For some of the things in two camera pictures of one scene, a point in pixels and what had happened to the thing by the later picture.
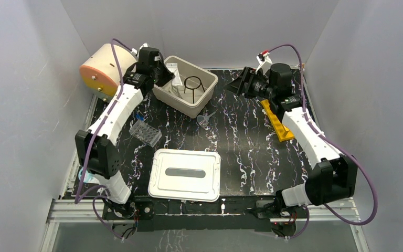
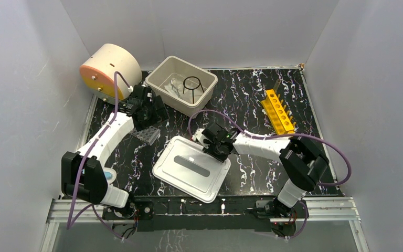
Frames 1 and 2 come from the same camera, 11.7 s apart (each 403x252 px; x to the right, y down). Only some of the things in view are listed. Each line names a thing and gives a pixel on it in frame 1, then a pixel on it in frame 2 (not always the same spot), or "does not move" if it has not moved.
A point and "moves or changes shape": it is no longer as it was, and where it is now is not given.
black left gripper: [163, 73] to [151, 113]
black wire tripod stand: [193, 88] does not move
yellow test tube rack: [282, 131] does not move
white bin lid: [185, 174] moves or changes shape
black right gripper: [242, 84] to [208, 150]
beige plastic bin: [197, 87] does not move
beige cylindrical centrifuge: [100, 72] does not move
